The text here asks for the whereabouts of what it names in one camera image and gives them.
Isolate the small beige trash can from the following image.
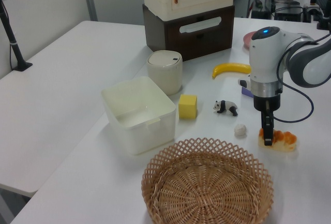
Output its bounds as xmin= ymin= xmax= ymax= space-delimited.
xmin=146 ymin=50 xmax=183 ymax=96

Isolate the black box device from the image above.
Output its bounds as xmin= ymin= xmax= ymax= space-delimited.
xmin=251 ymin=8 xmax=271 ymax=19

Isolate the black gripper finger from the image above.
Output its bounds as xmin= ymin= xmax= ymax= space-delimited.
xmin=261 ymin=110 xmax=275 ymax=147

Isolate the pink plastic plate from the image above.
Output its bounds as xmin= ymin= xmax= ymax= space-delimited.
xmin=243 ymin=32 xmax=257 ymax=50

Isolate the toy panda figure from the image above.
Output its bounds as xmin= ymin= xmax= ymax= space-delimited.
xmin=213 ymin=100 xmax=238 ymax=117

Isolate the yellow foam cube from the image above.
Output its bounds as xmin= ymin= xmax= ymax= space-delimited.
xmin=178 ymin=94 xmax=199 ymax=120

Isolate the black pole stand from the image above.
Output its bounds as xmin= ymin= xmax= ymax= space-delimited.
xmin=0 ymin=0 xmax=33 ymax=72

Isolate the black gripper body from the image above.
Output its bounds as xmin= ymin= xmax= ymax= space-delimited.
xmin=252 ymin=95 xmax=281 ymax=113

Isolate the cream plastic storage bin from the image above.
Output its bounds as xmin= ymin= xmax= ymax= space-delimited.
xmin=100 ymin=76 xmax=177 ymax=156

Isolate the dark brown drawer box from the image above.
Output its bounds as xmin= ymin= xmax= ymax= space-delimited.
xmin=142 ymin=4 xmax=235 ymax=62

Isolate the yellow toy banana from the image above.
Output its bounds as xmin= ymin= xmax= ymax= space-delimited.
xmin=212 ymin=63 xmax=252 ymax=80

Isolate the small white crumpled ball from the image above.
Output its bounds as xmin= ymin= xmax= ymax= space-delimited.
xmin=234 ymin=124 xmax=247 ymax=137

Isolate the white drawer handle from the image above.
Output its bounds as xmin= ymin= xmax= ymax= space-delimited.
xmin=179 ymin=16 xmax=222 ymax=34

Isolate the woven wicker basket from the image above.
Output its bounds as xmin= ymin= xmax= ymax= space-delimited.
xmin=141 ymin=137 xmax=274 ymax=224

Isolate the toy bread with orange topping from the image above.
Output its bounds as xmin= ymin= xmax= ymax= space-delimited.
xmin=258 ymin=127 xmax=298 ymax=152

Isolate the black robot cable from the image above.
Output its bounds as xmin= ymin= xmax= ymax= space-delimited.
xmin=273 ymin=34 xmax=331 ymax=124

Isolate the purple foam cube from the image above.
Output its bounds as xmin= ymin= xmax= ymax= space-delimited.
xmin=240 ymin=86 xmax=255 ymax=99

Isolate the black desk clamp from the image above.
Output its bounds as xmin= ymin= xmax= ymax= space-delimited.
xmin=317 ymin=1 xmax=331 ymax=31

